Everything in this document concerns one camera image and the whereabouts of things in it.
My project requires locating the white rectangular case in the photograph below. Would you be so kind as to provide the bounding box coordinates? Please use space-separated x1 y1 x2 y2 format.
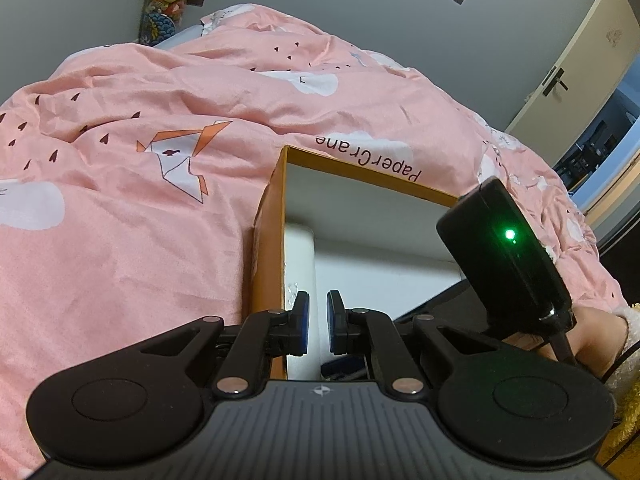
283 223 321 380

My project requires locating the cream bedroom door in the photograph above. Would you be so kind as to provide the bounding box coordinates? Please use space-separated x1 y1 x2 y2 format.
506 0 639 166

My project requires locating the right hand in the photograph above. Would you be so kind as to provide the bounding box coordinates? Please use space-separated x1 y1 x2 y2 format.
502 305 629 376

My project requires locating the orange cardboard storage box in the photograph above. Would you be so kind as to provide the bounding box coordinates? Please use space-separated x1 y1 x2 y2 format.
250 145 462 380

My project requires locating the pink printed duvet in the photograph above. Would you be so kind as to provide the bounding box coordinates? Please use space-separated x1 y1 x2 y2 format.
1 4 628 479

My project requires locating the black door handle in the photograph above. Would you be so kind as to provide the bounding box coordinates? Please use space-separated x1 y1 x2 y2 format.
542 67 568 96

